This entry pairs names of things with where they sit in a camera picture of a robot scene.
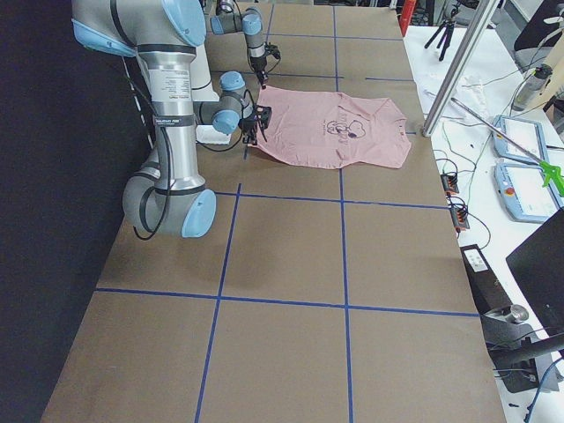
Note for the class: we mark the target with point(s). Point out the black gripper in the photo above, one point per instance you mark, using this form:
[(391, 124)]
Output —
[(259, 67), (249, 129)]

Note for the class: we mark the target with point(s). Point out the pink Snoopy t-shirt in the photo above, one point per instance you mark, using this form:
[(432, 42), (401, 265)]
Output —
[(333, 130)]

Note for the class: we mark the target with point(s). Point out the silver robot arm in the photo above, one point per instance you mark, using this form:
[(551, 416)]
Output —
[(167, 195), (229, 18)]

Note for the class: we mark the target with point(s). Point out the red cylinder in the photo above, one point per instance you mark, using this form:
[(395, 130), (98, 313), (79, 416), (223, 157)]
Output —
[(405, 17)]

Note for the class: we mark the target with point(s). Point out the black tripod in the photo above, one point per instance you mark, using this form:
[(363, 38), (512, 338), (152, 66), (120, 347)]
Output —
[(445, 30)]

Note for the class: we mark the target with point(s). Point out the orange connector block far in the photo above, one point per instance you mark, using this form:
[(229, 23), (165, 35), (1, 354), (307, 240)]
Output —
[(449, 184)]

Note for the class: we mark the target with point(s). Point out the orange connector block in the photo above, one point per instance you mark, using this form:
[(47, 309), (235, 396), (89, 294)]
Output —
[(459, 213), (449, 184)]

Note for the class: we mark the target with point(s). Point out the orange connector block near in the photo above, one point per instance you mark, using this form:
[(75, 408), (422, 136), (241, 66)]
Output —
[(459, 213)]

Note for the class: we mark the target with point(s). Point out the grey water bottle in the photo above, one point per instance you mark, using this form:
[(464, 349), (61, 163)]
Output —
[(532, 86)]

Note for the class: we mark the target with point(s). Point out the near blue teach pendant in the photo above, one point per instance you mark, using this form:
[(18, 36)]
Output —
[(521, 191)]

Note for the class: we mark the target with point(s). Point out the blue teach pendant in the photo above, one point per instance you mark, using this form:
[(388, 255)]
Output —
[(528, 134), (521, 191)]

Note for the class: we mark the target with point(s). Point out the far blue teach pendant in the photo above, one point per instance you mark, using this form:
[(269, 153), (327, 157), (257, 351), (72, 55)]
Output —
[(528, 134)]

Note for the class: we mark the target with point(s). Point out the black box with label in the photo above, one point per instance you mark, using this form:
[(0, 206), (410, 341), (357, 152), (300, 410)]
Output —
[(489, 296)]

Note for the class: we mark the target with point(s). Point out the metal rod green clip stand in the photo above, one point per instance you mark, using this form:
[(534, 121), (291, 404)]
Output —
[(552, 173)]

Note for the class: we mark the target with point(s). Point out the black monitor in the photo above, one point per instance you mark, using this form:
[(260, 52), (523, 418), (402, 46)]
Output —
[(537, 267)]

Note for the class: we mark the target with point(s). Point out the aluminium frame post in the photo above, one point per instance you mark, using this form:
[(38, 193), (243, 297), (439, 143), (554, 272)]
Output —
[(464, 52)]

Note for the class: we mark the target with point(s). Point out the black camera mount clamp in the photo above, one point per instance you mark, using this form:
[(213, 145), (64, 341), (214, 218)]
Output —
[(520, 357)]

